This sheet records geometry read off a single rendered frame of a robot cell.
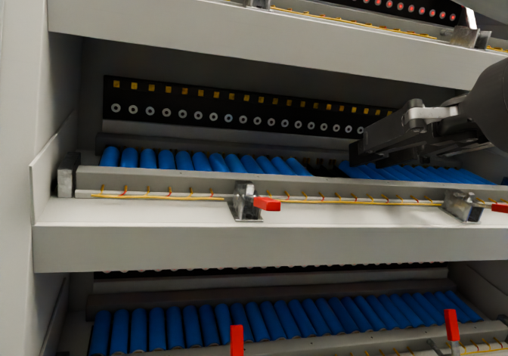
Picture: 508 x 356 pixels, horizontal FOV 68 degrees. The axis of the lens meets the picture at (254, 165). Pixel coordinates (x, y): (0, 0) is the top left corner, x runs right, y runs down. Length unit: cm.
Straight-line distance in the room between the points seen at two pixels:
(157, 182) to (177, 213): 4
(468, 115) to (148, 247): 28
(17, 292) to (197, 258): 14
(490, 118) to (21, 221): 36
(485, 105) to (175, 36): 26
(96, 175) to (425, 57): 36
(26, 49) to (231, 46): 17
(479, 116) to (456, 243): 20
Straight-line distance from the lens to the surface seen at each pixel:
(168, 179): 38
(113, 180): 38
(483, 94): 32
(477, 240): 51
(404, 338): 55
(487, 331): 64
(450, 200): 51
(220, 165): 43
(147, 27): 36
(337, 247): 40
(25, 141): 34
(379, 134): 38
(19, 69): 35
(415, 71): 46
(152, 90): 49
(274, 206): 29
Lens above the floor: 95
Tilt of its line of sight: 1 degrees up
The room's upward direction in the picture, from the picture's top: 3 degrees clockwise
